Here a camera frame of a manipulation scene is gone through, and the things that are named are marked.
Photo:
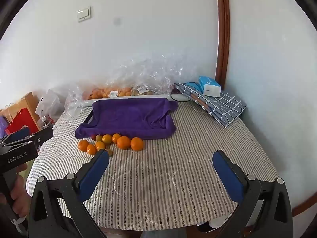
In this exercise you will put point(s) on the white plastic bag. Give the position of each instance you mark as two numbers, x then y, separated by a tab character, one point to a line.
48	103

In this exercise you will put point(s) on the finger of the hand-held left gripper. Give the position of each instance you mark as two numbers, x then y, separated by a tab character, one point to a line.
43	136
19	133

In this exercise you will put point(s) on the black-rimmed round object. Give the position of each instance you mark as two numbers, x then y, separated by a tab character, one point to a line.
179	97

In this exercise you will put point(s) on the purple towel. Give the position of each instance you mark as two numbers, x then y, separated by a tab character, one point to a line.
128	117

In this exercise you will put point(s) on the white light switch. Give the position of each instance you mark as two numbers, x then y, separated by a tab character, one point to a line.
83	14

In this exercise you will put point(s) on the clear bag of brown fruits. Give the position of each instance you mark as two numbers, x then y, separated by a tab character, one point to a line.
146	91

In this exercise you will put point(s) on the brown cardboard box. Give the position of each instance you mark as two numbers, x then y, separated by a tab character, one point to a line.
27	101

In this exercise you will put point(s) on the small crumpled clear plastic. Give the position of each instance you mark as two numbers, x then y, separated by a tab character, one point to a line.
73	101

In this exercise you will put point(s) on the blue tissue pack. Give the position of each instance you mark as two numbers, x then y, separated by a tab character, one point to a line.
209	86

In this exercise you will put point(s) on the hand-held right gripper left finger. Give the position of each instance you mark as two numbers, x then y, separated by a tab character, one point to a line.
95	176

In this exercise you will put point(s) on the orange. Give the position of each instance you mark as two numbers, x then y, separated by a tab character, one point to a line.
91	149
83	145
107	138
100	145
137	144
123	142
116	138

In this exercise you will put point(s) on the grey checked folded cloth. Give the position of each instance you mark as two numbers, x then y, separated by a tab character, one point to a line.
223	106

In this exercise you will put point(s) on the white foam box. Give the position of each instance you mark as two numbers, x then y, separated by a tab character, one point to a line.
123	98

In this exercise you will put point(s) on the purple bag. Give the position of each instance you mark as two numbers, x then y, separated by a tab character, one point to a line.
3	126

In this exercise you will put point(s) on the labelled clear bag of oranges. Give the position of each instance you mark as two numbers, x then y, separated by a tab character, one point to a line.
121	91

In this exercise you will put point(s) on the dark red round fruit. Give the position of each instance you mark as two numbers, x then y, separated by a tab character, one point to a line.
93	136

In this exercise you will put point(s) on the person's left hand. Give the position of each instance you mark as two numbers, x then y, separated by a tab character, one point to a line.
21	193

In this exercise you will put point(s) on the black tray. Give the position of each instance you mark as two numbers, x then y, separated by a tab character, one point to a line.
88	119

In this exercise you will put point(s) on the red paper bag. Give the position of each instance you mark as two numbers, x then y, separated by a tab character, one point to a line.
22	122

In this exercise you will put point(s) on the clear plastic bottle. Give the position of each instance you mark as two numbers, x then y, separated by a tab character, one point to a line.
45	122

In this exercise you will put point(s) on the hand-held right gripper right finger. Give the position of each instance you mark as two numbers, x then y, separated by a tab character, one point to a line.
226	176

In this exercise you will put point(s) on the blue packet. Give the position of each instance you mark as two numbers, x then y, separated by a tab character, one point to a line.
192	85

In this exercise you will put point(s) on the large crumpled clear plastic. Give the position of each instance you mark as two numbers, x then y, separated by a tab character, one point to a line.
158	72

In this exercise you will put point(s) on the brown wooden door frame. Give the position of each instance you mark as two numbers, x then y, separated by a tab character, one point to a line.
223	34

